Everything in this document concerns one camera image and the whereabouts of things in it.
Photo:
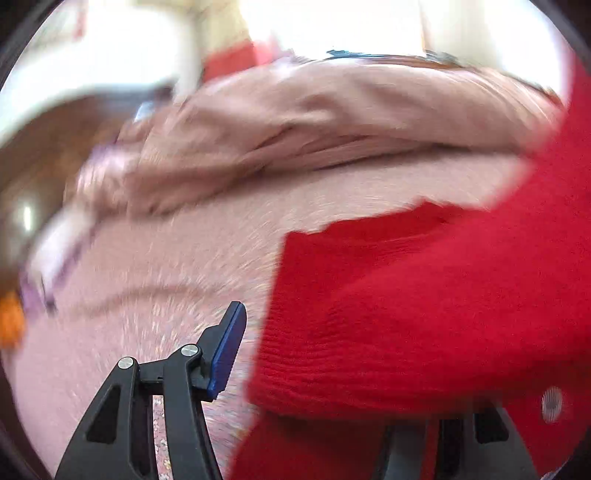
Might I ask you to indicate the pink floral quilt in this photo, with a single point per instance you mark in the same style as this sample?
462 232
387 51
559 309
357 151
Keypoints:
323 115

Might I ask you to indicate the dark wooden furniture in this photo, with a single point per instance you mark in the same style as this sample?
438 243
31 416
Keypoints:
46 152

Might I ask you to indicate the orange thing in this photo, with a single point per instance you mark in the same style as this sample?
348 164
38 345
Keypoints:
10 321

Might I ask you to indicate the purple ruffled pillow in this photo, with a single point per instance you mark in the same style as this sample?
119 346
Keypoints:
60 267

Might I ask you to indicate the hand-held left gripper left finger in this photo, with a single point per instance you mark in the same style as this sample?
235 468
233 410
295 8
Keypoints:
228 351

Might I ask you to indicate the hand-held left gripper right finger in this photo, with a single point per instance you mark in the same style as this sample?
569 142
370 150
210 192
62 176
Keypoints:
455 445

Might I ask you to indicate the pink floral bed sheet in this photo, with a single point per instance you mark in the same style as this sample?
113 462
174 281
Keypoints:
161 277

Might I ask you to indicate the red curtain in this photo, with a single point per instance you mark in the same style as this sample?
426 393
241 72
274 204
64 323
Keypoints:
228 60

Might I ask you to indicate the red knitted sweater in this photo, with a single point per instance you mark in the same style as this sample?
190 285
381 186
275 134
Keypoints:
415 300

